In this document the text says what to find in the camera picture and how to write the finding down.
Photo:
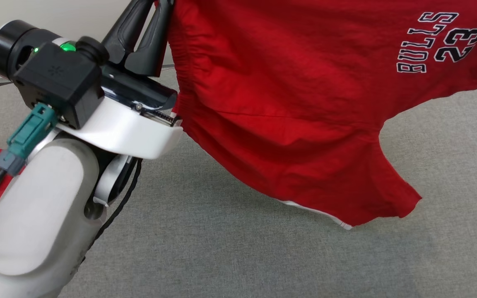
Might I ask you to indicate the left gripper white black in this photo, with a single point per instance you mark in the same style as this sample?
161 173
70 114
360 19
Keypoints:
139 132

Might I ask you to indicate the red Bulls 23 shorts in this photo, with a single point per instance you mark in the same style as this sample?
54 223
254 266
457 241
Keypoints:
284 103

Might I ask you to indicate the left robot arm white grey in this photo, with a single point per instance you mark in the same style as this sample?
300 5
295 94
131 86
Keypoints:
35 207

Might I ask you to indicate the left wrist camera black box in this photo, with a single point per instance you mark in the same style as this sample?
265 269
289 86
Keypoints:
60 82

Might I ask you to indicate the left teal camera plug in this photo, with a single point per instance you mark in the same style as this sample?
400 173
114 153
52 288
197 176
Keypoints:
29 132

